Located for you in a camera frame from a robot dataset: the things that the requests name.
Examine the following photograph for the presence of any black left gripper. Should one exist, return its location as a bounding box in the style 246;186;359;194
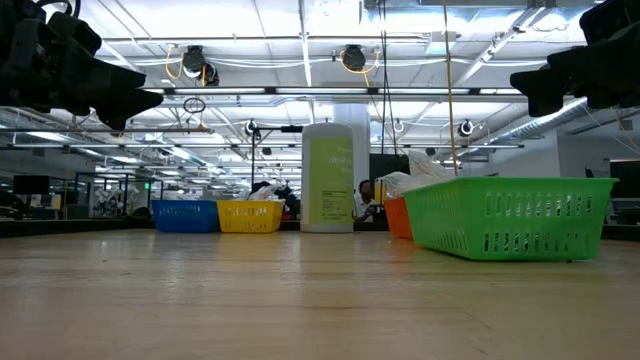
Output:
0;0;164;131

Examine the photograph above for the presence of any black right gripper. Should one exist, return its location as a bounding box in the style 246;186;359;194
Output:
509;0;640;117

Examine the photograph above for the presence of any black monitor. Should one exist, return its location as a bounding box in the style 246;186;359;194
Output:
12;173;51;195
368;153;411;181
609;159;640;201

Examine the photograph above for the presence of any green plastic basket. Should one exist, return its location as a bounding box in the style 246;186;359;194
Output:
402;177;619;262

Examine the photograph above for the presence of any blue plastic basket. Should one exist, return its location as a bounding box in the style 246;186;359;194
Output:
150;199;221;234

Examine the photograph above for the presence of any yellow plastic basket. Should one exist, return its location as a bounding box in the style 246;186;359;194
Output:
216;199;285;234

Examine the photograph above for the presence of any black boom stand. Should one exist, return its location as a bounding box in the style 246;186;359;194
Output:
248;124;305;201

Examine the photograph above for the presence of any orange plastic basket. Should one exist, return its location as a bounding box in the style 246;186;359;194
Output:
383;196;415;240

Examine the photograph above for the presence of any person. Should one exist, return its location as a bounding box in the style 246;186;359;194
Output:
353;178;385;224

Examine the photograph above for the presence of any white wipes canister green label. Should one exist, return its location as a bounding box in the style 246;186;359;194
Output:
300;122;355;234

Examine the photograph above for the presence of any silver ventilation duct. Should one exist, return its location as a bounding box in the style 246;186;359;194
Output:
487;97;589;146

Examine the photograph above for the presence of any yellow hanging cable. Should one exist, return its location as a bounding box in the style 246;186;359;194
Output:
442;0;460;177

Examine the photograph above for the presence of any black hanging cable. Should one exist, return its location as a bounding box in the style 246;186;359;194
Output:
378;0;401;156

